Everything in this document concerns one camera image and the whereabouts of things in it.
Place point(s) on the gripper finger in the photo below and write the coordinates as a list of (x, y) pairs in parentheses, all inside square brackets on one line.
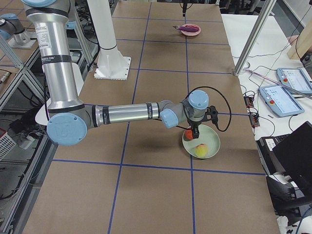
[(184, 7), (195, 133)]

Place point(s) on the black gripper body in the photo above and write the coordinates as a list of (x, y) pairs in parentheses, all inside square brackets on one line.
[(194, 126)]

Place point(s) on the yellow pink peach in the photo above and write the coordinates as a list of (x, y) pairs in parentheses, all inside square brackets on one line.
[(201, 150)]

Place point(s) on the purple eggplant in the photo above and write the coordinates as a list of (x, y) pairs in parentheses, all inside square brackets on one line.
[(186, 29)]

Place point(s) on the red chili pepper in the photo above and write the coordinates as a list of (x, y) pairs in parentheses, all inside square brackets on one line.
[(191, 25)]

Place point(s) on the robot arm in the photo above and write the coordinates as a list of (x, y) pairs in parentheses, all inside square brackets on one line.
[(71, 113)]

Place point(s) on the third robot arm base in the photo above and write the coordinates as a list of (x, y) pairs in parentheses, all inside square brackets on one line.
[(15, 34)]

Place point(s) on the green plate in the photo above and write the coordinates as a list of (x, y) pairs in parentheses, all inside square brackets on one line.
[(206, 136)]

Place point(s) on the pink plate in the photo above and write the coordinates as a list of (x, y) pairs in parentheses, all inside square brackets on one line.
[(189, 34)]

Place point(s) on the metal pointer stick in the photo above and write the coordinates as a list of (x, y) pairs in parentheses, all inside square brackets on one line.
[(292, 90)]

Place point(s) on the near blue teach pendant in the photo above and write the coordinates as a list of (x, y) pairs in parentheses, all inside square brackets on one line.
[(280, 101)]

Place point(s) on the blue teach pendant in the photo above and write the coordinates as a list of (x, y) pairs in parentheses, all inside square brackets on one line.
[(295, 79), (280, 101)]

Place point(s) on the black laptop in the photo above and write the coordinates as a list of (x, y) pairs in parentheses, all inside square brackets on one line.
[(290, 154)]

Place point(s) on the far blue teach pendant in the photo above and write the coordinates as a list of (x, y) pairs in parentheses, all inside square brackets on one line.
[(295, 79)]

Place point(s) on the white chair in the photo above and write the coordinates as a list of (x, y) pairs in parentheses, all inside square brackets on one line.
[(41, 117)]

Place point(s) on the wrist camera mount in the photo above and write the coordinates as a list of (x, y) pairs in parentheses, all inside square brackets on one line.
[(211, 114)]

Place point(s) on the aluminium frame post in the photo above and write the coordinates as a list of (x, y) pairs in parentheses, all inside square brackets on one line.
[(261, 19)]

